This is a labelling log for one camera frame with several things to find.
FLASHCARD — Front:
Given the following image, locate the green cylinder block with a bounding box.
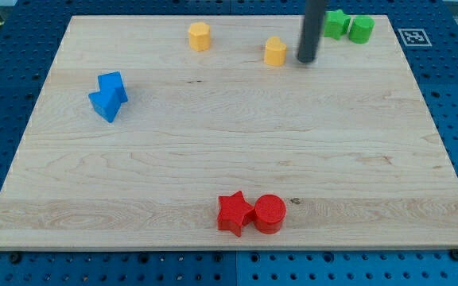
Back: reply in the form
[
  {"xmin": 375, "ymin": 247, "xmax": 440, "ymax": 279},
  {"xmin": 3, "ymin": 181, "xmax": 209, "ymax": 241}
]
[{"xmin": 348, "ymin": 15, "xmax": 375, "ymax": 44}]

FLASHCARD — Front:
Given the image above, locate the red cylinder block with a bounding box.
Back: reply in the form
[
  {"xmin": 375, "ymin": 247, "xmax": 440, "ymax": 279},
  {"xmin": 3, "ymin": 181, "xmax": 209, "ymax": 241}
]
[{"xmin": 254, "ymin": 194, "xmax": 286, "ymax": 234}]

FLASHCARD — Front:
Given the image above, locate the yellow heart block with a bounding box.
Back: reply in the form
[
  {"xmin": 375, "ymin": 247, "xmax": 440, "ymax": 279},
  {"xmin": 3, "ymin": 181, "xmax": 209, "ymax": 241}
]
[{"xmin": 264, "ymin": 37, "xmax": 287, "ymax": 66}]

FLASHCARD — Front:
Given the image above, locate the yellow hexagon block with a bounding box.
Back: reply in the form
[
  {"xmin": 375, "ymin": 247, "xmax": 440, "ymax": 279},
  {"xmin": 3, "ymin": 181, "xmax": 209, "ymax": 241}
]
[{"xmin": 188, "ymin": 21, "xmax": 211, "ymax": 52}]

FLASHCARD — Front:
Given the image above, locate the green star block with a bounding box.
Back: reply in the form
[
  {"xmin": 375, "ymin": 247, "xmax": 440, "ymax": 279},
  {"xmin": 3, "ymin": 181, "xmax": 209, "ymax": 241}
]
[{"xmin": 324, "ymin": 10, "xmax": 351, "ymax": 40}]

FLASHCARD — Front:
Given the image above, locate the blue cube block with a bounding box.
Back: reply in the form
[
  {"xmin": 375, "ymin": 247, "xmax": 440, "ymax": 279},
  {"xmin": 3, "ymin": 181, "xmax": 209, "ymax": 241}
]
[{"xmin": 98, "ymin": 71, "xmax": 128, "ymax": 103}]

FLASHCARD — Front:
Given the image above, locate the blue arrow-shaped block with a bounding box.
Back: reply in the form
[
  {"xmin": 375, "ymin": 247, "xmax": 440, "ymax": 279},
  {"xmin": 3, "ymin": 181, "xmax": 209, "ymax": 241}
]
[{"xmin": 88, "ymin": 89, "xmax": 121, "ymax": 122}]

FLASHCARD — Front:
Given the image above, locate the red star block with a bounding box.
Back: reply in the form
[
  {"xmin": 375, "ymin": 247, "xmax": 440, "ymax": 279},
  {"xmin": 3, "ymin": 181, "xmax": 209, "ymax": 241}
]
[{"xmin": 217, "ymin": 190, "xmax": 255, "ymax": 237}]

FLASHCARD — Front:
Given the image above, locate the white fiducial marker tag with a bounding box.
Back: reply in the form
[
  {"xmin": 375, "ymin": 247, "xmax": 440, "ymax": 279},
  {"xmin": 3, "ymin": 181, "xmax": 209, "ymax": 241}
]
[{"xmin": 398, "ymin": 28, "xmax": 432, "ymax": 47}]

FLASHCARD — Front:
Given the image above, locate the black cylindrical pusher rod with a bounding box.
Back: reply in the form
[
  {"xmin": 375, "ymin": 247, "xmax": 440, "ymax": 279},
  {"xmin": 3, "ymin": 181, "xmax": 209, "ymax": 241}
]
[{"xmin": 297, "ymin": 0, "xmax": 328, "ymax": 64}]

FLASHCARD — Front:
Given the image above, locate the wooden board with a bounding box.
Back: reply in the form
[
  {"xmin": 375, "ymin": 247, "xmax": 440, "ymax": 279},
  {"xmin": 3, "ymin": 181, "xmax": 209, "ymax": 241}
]
[{"xmin": 0, "ymin": 15, "xmax": 458, "ymax": 252}]

